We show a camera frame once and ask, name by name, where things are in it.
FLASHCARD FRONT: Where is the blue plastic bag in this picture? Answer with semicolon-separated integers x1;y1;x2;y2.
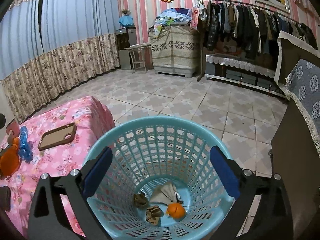
18;126;33;163

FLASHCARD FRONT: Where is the brown paper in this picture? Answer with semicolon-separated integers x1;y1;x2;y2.
145;205;163;226
133;192;149;208

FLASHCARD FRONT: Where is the orange mandarin fruit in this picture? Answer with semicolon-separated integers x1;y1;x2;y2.
166;203;186;219

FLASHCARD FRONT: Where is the beige paper napkin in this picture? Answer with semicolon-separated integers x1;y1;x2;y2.
150;181;183;206

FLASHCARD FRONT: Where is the black phone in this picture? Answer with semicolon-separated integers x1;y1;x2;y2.
0;186;11;211

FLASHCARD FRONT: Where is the brown phone case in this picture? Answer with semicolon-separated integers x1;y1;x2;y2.
37;122;76;151

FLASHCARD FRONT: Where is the pink cartoon mug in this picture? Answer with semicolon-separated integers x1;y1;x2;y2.
6;119;20;137

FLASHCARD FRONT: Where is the pink floral tablecloth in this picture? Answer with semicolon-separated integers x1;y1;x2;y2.
1;96;115;237

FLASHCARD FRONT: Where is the turquoise plastic laundry basket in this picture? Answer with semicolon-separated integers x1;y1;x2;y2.
86;116;233;239

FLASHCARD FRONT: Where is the blue lace sofa cover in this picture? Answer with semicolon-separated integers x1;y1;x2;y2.
285;59;320;151

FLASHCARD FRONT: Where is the low lace covered shelf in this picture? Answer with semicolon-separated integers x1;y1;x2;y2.
204;54;285;98

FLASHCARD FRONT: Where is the blue floral curtain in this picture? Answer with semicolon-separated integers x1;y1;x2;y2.
1;0;120;122

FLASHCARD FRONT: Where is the small metal stool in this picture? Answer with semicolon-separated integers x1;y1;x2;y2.
125;42;151;73

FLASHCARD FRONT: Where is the cloth covered cabinet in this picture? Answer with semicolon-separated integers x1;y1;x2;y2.
148;24;201;77

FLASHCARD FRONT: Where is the grey water dispenser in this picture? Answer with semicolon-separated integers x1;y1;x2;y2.
116;27;137;70

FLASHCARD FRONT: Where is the clothes rack with garments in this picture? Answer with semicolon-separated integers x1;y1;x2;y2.
203;0;318;64

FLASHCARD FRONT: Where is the blue covered potted plant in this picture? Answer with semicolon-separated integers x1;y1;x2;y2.
118;9;135;28

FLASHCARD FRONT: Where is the pile of clothes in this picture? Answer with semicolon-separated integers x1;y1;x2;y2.
153;8;191;37

